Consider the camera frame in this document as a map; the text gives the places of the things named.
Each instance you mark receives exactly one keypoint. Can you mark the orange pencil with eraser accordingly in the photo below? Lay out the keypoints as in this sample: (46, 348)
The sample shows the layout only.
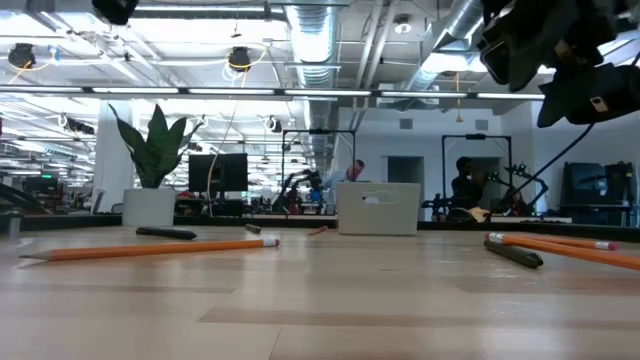
(318, 230)
(150, 248)
(575, 242)
(575, 254)

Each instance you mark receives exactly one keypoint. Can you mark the black pen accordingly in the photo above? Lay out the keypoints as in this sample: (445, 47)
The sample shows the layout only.
(515, 255)
(253, 228)
(165, 233)

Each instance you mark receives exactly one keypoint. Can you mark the light grey plastic bin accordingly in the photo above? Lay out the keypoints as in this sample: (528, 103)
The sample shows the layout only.
(377, 215)

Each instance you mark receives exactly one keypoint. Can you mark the black background robot arm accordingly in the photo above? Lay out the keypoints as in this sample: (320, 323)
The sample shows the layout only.
(300, 187)
(525, 175)

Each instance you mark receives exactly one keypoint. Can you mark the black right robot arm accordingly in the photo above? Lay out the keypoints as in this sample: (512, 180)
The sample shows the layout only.
(550, 10)

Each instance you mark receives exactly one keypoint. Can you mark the black equipment cart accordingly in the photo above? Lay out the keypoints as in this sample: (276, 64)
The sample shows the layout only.
(597, 190)

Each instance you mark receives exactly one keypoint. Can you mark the black ceiling device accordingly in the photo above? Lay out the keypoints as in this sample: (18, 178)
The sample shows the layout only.
(240, 59)
(21, 55)

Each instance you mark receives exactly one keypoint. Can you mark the green snake plant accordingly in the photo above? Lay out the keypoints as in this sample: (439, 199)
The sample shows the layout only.
(157, 150)

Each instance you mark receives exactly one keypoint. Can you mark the person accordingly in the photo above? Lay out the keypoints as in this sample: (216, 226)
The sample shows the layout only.
(350, 175)
(465, 190)

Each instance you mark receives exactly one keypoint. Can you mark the beige cloth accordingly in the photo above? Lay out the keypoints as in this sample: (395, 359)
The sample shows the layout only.
(481, 215)

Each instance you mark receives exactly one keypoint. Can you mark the white plant pot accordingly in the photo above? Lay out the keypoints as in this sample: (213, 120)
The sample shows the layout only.
(148, 207)

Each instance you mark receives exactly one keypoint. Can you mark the long ceiling light bar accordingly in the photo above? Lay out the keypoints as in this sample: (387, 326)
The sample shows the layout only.
(325, 92)

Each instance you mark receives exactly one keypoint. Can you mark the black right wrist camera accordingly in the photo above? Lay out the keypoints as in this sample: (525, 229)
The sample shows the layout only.
(520, 55)

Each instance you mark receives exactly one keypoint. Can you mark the black frame stand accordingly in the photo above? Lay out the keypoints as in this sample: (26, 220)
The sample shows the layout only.
(320, 131)
(475, 136)

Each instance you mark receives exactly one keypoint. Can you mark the silver spiral air duct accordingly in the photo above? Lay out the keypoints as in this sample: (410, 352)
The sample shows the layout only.
(425, 75)
(312, 40)

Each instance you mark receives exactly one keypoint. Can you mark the black aluminium table frame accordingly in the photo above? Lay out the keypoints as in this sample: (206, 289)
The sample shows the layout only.
(75, 221)

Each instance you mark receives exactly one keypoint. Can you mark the grey metal post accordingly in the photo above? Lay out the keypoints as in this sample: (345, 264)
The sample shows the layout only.
(14, 225)

